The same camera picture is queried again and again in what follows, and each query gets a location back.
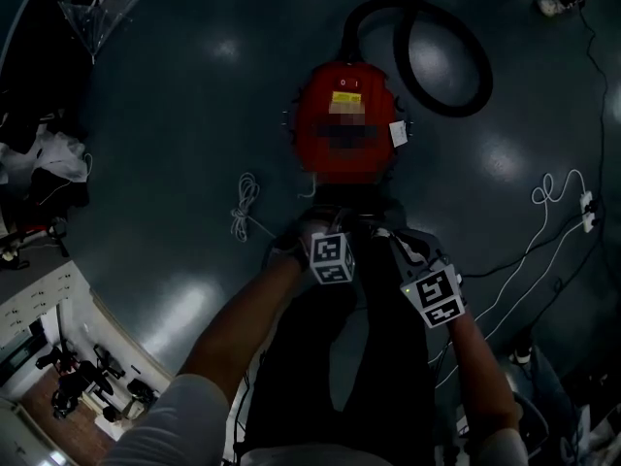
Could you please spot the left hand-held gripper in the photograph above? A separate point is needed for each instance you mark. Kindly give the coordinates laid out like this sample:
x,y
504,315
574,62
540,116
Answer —
x,y
332,257

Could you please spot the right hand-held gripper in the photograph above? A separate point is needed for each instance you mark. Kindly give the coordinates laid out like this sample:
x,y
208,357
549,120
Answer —
x,y
436,294

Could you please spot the person's left forearm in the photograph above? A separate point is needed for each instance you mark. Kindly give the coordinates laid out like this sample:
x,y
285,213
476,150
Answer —
x,y
242,323

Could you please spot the person's right forearm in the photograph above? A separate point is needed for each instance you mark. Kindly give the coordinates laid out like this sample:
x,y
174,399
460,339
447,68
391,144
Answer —
x,y
482,381

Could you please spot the clear plastic bag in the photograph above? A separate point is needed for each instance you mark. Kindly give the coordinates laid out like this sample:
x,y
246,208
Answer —
x,y
97,15

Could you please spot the red vacuum cleaner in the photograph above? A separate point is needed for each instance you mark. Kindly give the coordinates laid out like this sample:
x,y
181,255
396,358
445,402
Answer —
x,y
339,158

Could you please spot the person's black trousers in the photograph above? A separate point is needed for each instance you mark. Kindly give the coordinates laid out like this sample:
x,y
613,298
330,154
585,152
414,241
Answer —
x,y
388,357

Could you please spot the white paper tag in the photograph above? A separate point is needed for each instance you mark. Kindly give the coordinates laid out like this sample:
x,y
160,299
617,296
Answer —
x,y
399,133

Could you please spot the white power strip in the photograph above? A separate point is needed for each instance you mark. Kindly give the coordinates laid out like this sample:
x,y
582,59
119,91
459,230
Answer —
x,y
587,211

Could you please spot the pile of black shoes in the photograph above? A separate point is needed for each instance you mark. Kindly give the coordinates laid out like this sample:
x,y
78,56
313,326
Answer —
x,y
87,381

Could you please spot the white cabinet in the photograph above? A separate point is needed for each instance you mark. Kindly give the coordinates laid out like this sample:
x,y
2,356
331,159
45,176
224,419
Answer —
x,y
43,304

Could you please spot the pile of clothes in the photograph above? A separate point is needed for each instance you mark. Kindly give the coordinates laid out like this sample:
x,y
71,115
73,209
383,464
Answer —
x,y
43,163

